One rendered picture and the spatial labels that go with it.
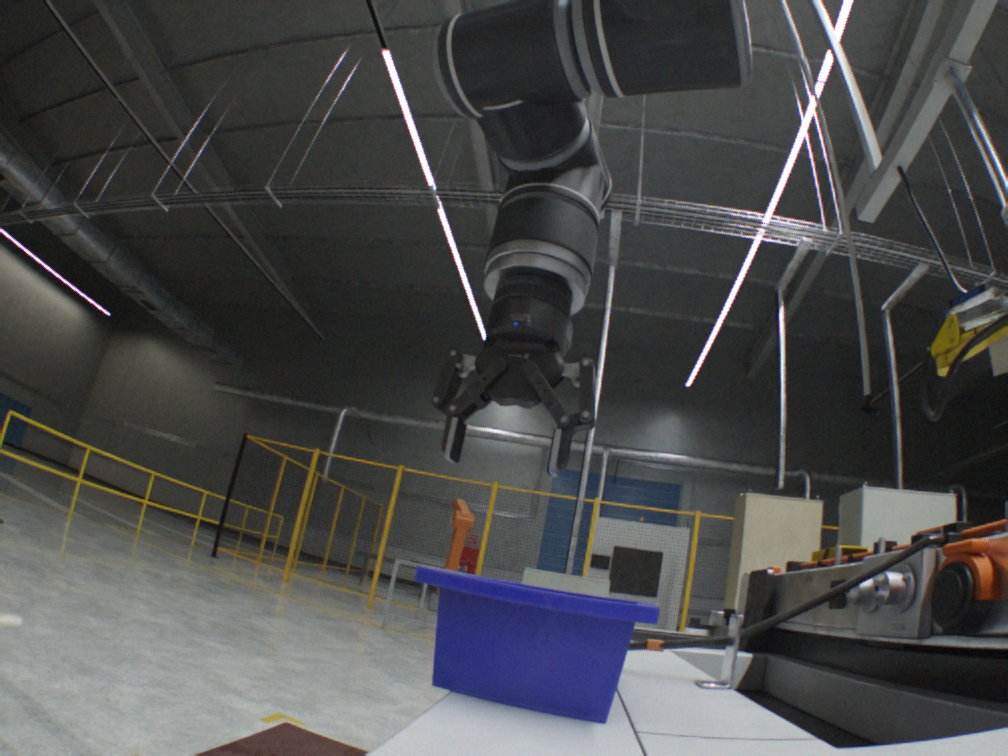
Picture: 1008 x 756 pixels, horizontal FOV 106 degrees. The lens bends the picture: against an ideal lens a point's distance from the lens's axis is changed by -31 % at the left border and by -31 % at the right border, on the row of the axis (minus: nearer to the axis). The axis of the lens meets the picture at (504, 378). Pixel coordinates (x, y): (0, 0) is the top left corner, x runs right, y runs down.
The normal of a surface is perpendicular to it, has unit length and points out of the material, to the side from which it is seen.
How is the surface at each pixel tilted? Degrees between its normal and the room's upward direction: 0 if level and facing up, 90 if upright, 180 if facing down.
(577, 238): 90
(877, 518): 90
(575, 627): 95
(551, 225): 90
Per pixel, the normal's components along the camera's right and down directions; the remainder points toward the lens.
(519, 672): -0.26, -0.30
